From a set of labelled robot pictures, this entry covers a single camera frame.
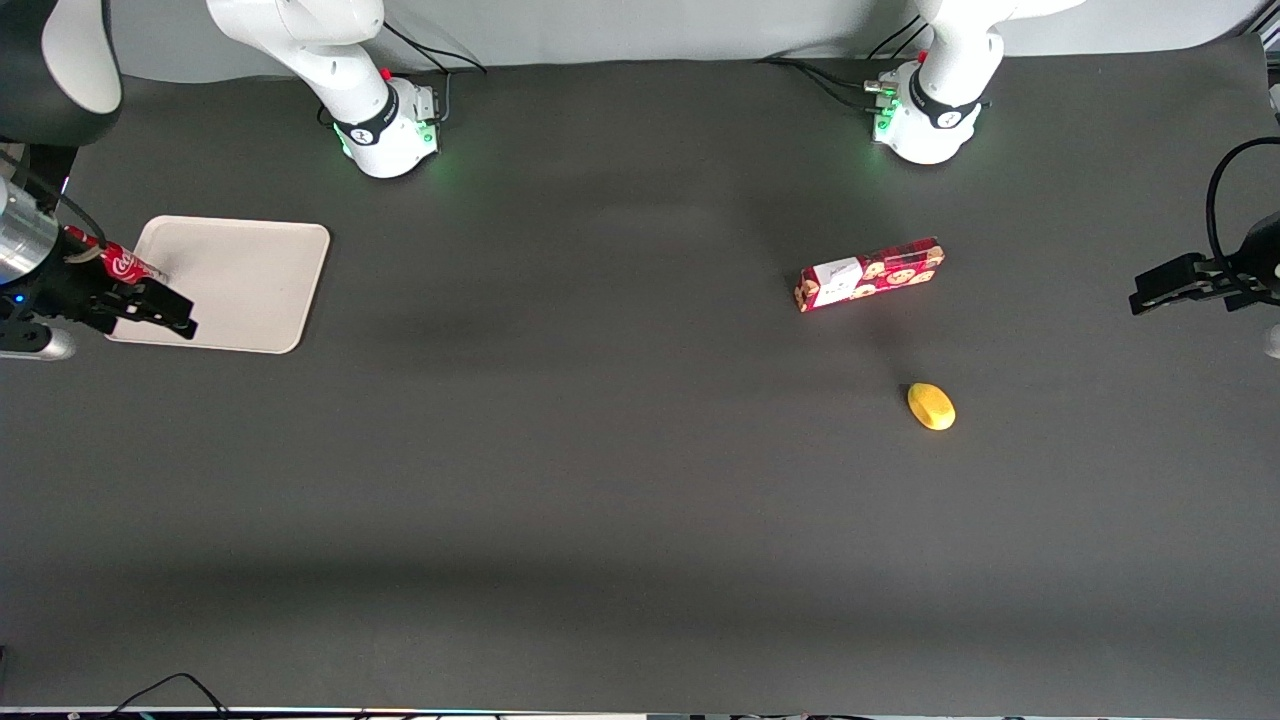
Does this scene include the red soda can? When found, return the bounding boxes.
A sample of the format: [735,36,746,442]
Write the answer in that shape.
[64,225,171,287]

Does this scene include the beige rectangular tray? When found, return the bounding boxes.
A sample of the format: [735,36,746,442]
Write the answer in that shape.
[106,215,332,355]

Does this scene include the yellow lemon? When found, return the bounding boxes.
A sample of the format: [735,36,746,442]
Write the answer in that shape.
[907,382,957,432]

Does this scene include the black arm base cables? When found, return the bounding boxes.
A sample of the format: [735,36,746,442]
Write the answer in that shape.
[318,22,489,129]
[755,14,929,113]

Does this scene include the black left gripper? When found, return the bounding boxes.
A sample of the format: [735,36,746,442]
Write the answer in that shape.
[1129,212,1280,317]

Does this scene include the red tartan cookie box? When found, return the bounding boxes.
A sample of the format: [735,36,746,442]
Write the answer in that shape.
[794,236,946,314]

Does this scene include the black looped gripper cable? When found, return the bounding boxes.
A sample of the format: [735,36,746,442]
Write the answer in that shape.
[1206,137,1280,267]

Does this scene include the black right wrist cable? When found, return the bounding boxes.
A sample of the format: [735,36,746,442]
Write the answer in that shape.
[0,145,103,251]

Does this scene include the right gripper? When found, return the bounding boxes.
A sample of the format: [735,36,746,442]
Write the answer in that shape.
[0,178,199,342]

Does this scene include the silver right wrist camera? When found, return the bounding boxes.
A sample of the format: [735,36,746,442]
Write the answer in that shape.
[0,322,78,362]

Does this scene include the black cable at table edge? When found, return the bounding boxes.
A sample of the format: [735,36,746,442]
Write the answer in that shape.
[100,672,233,720]

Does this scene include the black left arm base cables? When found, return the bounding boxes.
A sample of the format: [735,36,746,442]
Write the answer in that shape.
[755,14,929,113]

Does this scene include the black right arm base cables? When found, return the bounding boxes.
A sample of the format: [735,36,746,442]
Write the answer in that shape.
[318,22,489,129]

